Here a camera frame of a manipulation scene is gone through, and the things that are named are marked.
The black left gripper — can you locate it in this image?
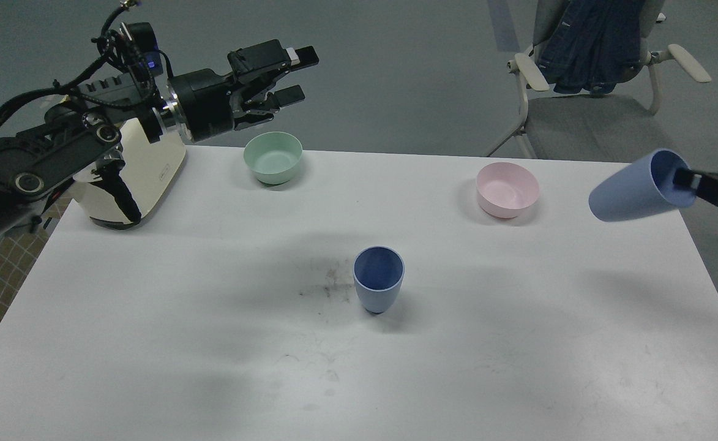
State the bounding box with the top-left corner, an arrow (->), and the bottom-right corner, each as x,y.
168,40 -> 320,142

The blue cup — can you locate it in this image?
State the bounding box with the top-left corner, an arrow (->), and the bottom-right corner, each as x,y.
588,149 -> 695,222
351,246 -> 405,314

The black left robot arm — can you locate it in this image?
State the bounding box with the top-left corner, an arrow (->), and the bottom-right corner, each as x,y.
0,1 -> 320,238

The mint green bowl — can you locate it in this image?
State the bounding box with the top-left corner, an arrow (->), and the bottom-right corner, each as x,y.
243,132 -> 304,185

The grey office chair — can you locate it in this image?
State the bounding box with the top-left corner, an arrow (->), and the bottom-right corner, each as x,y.
485,1 -> 711,162

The blue denim jacket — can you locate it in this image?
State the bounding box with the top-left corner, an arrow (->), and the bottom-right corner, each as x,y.
533,1 -> 645,95

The pink bowl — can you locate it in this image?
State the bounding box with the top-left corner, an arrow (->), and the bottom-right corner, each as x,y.
474,162 -> 540,219

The cream white toaster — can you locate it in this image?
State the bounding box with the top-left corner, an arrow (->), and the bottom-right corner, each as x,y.
67,118 -> 186,230

